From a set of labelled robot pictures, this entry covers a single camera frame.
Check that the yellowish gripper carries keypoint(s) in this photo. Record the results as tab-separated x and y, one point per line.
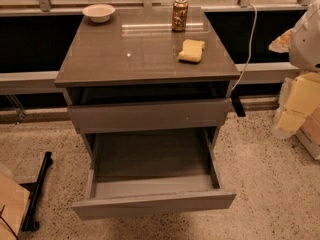
306	47

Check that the grey drawer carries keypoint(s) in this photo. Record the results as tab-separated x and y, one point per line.
153	172
128	117

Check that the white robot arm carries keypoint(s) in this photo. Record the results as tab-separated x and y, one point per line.
299	97

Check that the grey top drawer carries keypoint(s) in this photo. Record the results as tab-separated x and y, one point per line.
128	117

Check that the grey drawer cabinet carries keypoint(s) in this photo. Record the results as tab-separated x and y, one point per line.
133	58

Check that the yellow sponge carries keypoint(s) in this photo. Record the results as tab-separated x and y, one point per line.
191	51

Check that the cardboard box right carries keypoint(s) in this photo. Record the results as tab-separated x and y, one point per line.
309	134

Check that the cardboard box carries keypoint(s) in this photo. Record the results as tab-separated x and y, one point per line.
309	134
13	206

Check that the gold soda can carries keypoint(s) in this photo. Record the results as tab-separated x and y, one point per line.
179	15

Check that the white bowl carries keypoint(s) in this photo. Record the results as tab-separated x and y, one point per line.
98	13

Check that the cardboard box left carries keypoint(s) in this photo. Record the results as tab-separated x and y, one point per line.
13	206

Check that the black metal stand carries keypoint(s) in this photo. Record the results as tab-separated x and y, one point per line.
35	189

